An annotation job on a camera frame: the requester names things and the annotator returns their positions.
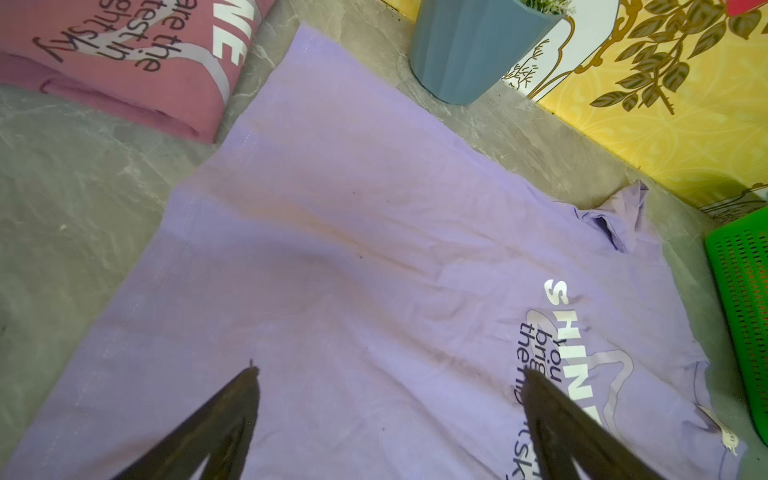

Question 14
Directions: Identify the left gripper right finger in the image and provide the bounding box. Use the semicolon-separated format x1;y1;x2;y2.
522;369;660;479

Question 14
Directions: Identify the purple t-shirt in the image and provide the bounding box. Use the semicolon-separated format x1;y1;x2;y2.
3;25;745;479

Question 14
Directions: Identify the green plant blue pot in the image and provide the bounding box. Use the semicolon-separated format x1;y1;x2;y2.
409;0;573;105

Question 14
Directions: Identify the green plastic basket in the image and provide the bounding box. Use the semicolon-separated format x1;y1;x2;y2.
705;208;767;442

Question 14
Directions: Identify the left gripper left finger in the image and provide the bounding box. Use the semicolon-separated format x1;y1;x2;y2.
116;365;260;479

